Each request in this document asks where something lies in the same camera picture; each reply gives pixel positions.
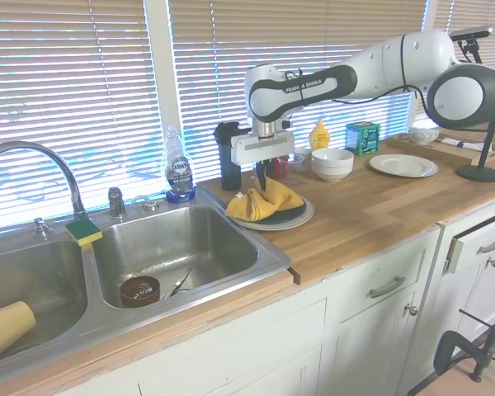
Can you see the white rolled cloth blue band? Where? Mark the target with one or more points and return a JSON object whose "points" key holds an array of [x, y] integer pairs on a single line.
{"points": [[462, 144]]}

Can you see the metal tongs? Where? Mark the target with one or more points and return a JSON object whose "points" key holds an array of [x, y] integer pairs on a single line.
{"points": [[177, 284]]}

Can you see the chrome gooseneck faucet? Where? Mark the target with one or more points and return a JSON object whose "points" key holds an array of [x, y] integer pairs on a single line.
{"points": [[66, 169]]}

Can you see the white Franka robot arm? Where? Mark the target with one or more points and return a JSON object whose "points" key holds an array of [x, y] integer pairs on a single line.
{"points": [[354, 74]]}

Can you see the white dinner plate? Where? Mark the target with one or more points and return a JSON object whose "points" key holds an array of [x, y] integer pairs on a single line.
{"points": [[402, 166]]}

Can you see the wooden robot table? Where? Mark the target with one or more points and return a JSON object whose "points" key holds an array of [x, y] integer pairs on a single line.
{"points": [[458, 383]]}

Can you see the black shaker bottle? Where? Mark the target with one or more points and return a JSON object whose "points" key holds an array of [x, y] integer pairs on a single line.
{"points": [[230, 173]]}

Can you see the wooden cutting board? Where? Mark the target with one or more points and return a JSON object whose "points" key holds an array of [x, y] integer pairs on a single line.
{"points": [[445, 153]]}

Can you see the chrome sink soap pump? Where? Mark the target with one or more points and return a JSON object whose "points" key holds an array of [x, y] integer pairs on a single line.
{"points": [[40, 227]]}

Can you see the white kitchen counter cabinet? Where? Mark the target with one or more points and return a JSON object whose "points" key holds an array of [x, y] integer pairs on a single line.
{"points": [[272, 330]]}

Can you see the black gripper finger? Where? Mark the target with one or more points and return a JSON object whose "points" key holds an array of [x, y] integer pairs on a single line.
{"points": [[262, 175], [271, 168]]}

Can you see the tan plastic cup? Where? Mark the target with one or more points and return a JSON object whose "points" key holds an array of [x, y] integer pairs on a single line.
{"points": [[6, 330]]}

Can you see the green and yellow sponge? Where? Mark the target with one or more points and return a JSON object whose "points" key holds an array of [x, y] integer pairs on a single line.
{"points": [[82, 232]]}

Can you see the yellow terry towel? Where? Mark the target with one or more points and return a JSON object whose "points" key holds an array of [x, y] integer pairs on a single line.
{"points": [[251, 206]]}

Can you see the blue plate with white rim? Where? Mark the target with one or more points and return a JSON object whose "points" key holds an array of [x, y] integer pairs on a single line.
{"points": [[289, 220]]}

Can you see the chrome sink sprayer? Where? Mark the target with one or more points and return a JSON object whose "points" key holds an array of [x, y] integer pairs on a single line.
{"points": [[116, 202]]}

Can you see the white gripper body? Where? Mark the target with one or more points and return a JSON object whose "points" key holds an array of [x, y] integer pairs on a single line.
{"points": [[264, 147]]}

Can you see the teal cardboard box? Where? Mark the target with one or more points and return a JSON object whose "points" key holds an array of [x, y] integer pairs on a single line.
{"points": [[363, 140]]}

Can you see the black exterior camera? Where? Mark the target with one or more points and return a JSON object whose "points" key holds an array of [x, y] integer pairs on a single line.
{"points": [[472, 33]]}

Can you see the clear Dawn dish soap bottle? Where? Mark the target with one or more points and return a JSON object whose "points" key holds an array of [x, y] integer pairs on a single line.
{"points": [[180, 173]]}

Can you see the dark table clamp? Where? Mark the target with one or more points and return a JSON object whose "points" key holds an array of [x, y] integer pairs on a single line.
{"points": [[443, 350]]}

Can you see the stainless steel double sink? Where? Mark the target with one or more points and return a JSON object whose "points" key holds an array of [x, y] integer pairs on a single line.
{"points": [[169, 235]]}

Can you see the yellow mustard bottle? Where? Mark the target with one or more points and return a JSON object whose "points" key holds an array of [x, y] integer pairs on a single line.
{"points": [[319, 138]]}

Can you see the black round-base camera stand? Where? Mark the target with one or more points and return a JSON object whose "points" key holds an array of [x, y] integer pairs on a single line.
{"points": [[478, 173]]}

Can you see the brown ribbed bowl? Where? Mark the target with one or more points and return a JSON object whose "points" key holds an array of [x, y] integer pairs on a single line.
{"points": [[140, 293]]}

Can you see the white window blind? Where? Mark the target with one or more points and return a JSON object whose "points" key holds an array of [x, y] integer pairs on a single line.
{"points": [[478, 12], [231, 49], [66, 82]]}

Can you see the clear glass mug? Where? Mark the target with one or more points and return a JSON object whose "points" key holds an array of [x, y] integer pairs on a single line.
{"points": [[303, 153]]}

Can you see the clear glass measuring cup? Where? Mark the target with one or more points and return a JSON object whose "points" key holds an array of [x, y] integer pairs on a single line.
{"points": [[297, 167]]}

